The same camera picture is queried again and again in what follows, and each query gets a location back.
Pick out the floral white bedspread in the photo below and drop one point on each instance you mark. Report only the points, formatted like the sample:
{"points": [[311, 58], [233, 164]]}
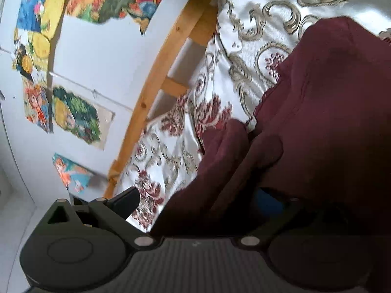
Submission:
{"points": [[253, 37]]}

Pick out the red-haired cartoon girl poster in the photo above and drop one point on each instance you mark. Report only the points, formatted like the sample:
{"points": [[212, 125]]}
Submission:
{"points": [[35, 104]]}

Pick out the autumn scene cartoon poster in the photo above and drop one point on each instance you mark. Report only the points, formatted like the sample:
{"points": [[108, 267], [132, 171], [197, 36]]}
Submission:
{"points": [[100, 11]]}

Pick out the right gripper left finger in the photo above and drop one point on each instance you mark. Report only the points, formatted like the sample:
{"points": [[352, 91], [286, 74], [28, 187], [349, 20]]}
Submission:
{"points": [[125, 203]]}

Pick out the maroon small garment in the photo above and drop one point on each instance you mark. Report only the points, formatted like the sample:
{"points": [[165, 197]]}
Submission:
{"points": [[322, 141]]}

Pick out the orange sun cartoon poster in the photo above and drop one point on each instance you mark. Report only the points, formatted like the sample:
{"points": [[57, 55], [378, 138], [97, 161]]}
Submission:
{"points": [[30, 56]]}

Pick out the yellow blue cartoon poster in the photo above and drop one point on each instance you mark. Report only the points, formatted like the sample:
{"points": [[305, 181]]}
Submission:
{"points": [[41, 16]]}

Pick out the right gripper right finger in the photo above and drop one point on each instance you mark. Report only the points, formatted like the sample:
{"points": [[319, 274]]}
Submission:
{"points": [[269, 202]]}

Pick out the small fairy cartoon poster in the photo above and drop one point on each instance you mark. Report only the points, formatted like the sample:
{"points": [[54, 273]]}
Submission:
{"points": [[74, 177]]}

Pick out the wooden bed frame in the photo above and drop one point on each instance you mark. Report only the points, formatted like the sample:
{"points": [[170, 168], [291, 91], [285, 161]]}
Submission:
{"points": [[197, 22]]}

